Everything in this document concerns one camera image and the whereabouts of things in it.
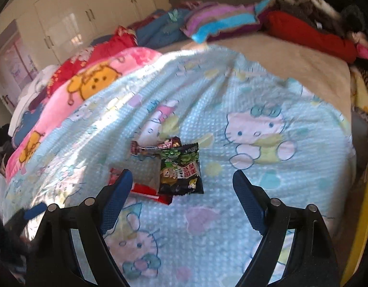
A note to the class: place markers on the light blue cat-print blanket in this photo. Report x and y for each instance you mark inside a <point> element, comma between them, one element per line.
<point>202,110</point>

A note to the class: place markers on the pink garment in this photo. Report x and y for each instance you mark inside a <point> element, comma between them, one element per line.
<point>366,52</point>

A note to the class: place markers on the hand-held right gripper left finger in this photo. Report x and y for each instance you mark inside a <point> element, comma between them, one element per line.
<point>118,197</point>

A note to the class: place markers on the yellow plastic bin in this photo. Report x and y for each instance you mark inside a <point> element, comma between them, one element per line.
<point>361,221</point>

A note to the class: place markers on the red floral blanket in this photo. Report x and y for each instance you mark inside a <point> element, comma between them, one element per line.
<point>100,50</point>

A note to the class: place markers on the pink candy wrapper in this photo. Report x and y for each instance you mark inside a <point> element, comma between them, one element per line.
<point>161,148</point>

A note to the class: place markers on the cream wardrobe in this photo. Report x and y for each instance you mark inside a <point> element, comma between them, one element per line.
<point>82,12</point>

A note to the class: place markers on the pile of dark clothes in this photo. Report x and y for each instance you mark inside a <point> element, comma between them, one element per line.
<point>327,0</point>

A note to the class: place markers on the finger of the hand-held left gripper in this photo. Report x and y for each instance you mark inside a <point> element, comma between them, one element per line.
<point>36,210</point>

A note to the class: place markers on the pink printed door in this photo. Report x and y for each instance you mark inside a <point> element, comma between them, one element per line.
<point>13,62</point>

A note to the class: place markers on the black and green snack packet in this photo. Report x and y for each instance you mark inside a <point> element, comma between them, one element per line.
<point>179,170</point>

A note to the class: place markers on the striped purple blue cloth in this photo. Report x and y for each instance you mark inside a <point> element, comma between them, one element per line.
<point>219,18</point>

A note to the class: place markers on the pink bear-print blanket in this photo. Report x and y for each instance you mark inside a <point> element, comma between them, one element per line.
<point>82,95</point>

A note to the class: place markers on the red snack packet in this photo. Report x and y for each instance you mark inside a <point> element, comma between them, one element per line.
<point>154,195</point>

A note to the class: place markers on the yellow striped garment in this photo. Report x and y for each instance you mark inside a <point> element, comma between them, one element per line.
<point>364,89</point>

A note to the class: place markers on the beige bed sheet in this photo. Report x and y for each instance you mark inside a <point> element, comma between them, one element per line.
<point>291,59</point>

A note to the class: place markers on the blue quilt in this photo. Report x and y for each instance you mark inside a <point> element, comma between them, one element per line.
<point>163,27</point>

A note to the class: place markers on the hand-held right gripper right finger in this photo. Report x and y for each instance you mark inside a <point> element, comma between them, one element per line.
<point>246,197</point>

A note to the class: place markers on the red garment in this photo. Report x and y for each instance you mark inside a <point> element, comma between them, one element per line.
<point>309,36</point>

